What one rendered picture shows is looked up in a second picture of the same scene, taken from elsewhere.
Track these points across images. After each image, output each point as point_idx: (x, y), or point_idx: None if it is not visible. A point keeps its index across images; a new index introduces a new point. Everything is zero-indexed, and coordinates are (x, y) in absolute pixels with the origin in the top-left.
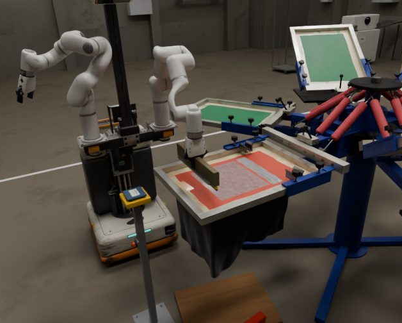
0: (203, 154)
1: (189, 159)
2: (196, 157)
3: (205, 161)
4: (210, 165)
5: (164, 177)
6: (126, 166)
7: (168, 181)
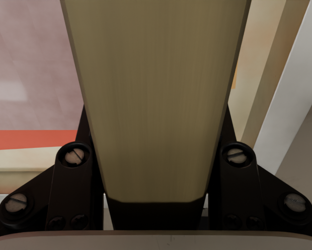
0: (20, 228)
1: (296, 195)
2: (177, 206)
3: (17, 174)
4: None
5: (285, 140)
6: (202, 223)
7: (299, 101)
